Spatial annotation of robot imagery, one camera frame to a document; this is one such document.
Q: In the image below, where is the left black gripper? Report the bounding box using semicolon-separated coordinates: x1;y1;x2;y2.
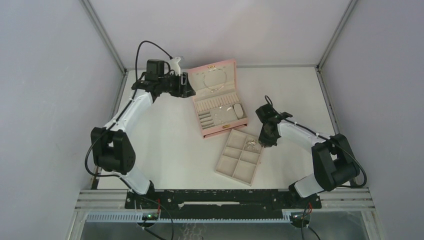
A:
158;70;195;99

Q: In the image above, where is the silver hoop necklace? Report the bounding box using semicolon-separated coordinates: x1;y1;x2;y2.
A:
202;69;229;94

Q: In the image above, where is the pink jewelry box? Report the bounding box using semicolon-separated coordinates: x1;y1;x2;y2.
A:
187;58;249;139

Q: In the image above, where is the beige six-compartment tray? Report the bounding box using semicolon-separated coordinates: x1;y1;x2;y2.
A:
215;129;263;186

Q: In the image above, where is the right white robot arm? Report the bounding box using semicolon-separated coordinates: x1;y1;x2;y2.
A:
255;103;362;208

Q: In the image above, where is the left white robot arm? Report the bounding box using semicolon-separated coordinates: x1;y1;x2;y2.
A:
88;56;196;209

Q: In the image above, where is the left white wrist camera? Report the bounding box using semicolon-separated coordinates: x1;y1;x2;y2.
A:
167;56;182;76

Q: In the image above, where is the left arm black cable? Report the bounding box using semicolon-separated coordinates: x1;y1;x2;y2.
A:
84;40;175;200

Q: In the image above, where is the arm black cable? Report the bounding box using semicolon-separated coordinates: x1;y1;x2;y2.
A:
84;40;175;200
264;95;368;229

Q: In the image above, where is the black mounting base plate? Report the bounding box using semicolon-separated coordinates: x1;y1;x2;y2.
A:
124;189;322;219

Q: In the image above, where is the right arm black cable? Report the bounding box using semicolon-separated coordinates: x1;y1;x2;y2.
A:
264;95;368;229

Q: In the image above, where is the white slotted cable duct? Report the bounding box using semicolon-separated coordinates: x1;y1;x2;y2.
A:
85;211;292;223

